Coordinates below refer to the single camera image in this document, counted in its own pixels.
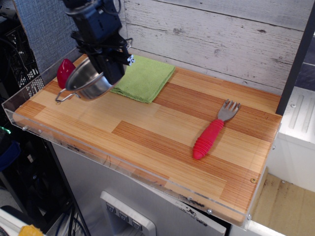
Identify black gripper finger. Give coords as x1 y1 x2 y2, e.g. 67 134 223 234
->
94 53 126 85
115 48 135 66

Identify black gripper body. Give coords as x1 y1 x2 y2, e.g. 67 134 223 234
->
63 0 128 56

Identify stainless steel pot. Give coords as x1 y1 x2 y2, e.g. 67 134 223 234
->
55 58 116 104

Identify green folded cloth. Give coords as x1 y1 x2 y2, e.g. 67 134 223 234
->
111 56 175 103

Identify red pepper toy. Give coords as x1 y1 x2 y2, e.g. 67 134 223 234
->
57 59 76 89

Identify black plastic crate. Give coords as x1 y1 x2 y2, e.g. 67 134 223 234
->
0 25 39 88

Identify clear acrylic table guard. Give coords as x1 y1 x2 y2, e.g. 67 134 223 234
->
1 31 269 231

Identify silver toy cabinet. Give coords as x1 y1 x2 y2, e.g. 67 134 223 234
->
52 144 230 236

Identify yellow object bottom left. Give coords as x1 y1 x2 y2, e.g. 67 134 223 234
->
18 225 44 236

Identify red handled fork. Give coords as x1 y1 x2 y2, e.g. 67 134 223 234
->
192 99 241 160

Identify dark vertical post right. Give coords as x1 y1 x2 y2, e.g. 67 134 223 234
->
276 1 315 116

